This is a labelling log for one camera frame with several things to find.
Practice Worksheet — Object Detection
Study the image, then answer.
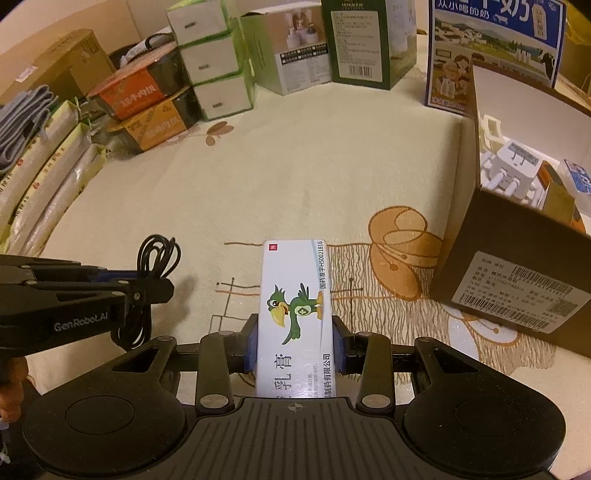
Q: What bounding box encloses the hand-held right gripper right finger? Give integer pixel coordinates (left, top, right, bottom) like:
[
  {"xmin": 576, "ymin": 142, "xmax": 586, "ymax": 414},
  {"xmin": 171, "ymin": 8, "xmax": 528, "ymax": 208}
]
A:
[{"xmin": 331, "ymin": 315, "xmax": 514, "ymax": 416}]

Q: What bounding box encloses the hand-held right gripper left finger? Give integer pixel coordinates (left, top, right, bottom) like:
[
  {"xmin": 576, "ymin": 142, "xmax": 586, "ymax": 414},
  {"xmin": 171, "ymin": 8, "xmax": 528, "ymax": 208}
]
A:
[{"xmin": 71, "ymin": 314, "xmax": 260, "ymax": 416}]

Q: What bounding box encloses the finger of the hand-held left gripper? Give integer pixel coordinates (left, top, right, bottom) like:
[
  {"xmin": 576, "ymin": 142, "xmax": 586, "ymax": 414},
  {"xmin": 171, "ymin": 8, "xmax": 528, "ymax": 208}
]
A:
[
  {"xmin": 78, "ymin": 263, "xmax": 140, "ymax": 284},
  {"xmin": 122, "ymin": 276, "xmax": 175, "ymax": 306}
]

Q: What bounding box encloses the black cable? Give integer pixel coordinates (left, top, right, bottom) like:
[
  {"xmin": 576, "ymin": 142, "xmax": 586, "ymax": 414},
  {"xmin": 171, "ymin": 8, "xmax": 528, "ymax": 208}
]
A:
[{"xmin": 112, "ymin": 235, "xmax": 182, "ymax": 352}]

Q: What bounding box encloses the white medicine box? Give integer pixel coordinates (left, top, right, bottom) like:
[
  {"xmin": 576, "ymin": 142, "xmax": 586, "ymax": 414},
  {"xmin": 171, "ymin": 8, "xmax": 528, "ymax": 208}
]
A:
[{"xmin": 255, "ymin": 239, "xmax": 336, "ymax": 399}]

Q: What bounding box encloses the brown cardboard box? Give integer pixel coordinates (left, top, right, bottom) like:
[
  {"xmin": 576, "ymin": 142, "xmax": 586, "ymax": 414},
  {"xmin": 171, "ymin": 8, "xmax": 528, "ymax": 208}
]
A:
[{"xmin": 428, "ymin": 59, "xmax": 591, "ymax": 359}]

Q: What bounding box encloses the white power adapter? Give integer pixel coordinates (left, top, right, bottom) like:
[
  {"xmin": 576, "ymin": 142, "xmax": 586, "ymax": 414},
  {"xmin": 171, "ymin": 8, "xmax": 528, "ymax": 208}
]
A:
[{"xmin": 480, "ymin": 140, "xmax": 542, "ymax": 198}]

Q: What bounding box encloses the white plastic clip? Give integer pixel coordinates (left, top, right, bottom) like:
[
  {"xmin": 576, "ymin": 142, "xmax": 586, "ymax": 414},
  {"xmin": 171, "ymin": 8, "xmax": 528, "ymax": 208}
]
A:
[{"xmin": 479, "ymin": 113, "xmax": 502, "ymax": 154}]

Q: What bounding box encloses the gold white box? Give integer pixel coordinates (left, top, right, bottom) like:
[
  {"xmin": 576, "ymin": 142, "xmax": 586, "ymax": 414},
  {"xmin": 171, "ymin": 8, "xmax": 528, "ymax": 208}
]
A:
[{"xmin": 542, "ymin": 177, "xmax": 579, "ymax": 228}]

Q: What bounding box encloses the blue-labelled white container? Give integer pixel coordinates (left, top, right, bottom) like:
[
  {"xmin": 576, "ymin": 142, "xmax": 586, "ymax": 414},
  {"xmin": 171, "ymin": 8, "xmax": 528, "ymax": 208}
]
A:
[{"xmin": 562, "ymin": 159, "xmax": 591, "ymax": 195}]

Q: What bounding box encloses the person's left hand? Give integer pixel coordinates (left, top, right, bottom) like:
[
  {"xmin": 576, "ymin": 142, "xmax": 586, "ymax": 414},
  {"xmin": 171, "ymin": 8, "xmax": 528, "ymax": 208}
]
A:
[{"xmin": 0, "ymin": 355, "xmax": 30, "ymax": 422}]

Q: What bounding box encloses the orange instant rice bowl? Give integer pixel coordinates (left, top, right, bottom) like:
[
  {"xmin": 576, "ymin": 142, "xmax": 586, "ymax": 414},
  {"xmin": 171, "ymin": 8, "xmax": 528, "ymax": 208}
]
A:
[{"xmin": 107, "ymin": 87, "xmax": 205, "ymax": 154}]

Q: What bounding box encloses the grey towel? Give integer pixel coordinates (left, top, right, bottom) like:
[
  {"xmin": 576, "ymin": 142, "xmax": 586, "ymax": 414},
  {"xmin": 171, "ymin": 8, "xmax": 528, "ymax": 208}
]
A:
[{"xmin": 0, "ymin": 85, "xmax": 62, "ymax": 175}]

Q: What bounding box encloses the red instant rice bowl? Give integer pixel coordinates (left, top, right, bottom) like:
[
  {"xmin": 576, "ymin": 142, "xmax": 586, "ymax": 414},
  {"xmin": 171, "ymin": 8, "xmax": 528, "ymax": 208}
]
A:
[{"xmin": 87, "ymin": 45, "xmax": 195, "ymax": 121}]

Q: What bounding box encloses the brown shipping carton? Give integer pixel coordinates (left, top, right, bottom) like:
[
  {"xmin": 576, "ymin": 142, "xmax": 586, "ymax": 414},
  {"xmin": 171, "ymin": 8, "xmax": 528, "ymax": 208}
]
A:
[{"xmin": 0, "ymin": 30, "xmax": 117, "ymax": 106}]

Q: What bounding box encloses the white green photo box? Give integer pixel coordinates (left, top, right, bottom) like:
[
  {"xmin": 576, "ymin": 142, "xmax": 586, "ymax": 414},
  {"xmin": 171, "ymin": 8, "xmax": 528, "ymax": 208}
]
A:
[{"xmin": 239, "ymin": 3, "xmax": 332, "ymax": 97}]

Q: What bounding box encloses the dark green box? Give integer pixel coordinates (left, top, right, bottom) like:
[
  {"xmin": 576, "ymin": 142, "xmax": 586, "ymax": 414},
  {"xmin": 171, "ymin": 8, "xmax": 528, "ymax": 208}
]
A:
[{"xmin": 320, "ymin": 0, "xmax": 419, "ymax": 91}]

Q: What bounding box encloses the blue milk carton box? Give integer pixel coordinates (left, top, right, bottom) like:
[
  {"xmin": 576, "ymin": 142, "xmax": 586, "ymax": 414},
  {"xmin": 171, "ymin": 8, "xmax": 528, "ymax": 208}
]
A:
[{"xmin": 423, "ymin": 0, "xmax": 567, "ymax": 112}]

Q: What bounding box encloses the black rope-handled bag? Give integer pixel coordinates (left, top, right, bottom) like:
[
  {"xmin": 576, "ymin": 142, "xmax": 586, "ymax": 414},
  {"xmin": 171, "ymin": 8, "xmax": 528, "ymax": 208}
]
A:
[{"xmin": 108, "ymin": 31, "xmax": 179, "ymax": 71}]

